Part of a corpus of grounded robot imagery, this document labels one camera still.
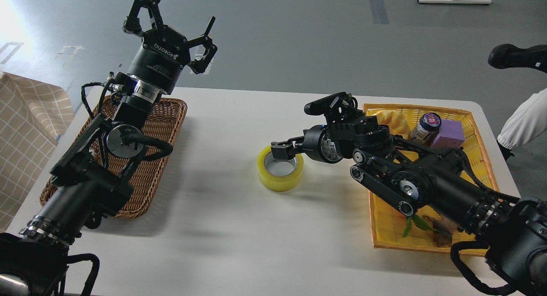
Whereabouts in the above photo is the yellow plastic basket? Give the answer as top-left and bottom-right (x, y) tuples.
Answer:
(362, 103), (500, 254)

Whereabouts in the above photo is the toy croissant bread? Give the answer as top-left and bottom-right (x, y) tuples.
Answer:
(371, 109), (412, 140)

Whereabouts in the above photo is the purple foam block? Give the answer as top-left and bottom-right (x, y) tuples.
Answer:
(430, 119), (465, 149)

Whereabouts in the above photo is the beige checkered cloth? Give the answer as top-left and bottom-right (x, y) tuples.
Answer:
(0, 72), (74, 232)

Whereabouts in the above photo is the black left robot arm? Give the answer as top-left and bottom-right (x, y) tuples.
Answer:
(1, 0), (217, 296)

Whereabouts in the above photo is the orange toy carrot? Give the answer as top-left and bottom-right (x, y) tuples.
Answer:
(403, 214), (438, 238)

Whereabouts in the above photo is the small dark jar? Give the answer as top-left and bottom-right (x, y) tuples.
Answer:
(410, 112), (442, 144)

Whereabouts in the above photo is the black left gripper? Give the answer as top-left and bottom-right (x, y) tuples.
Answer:
(122, 0), (218, 95)

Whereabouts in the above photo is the person in white clothing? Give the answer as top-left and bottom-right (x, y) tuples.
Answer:
(487, 44), (547, 160)

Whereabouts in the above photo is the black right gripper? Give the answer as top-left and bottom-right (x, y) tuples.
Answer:
(271, 125), (338, 164)

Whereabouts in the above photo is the yellow tape roll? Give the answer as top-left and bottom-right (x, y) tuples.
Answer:
(257, 146), (304, 192)

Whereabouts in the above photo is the brown wicker basket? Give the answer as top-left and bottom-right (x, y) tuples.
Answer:
(39, 96), (188, 220)

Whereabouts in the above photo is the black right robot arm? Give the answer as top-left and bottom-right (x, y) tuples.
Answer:
(271, 92), (547, 296)

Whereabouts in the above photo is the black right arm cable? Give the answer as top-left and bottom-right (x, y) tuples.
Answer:
(450, 147), (522, 296)

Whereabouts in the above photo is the brown ginger root toy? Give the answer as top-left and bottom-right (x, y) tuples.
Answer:
(422, 215), (456, 247)

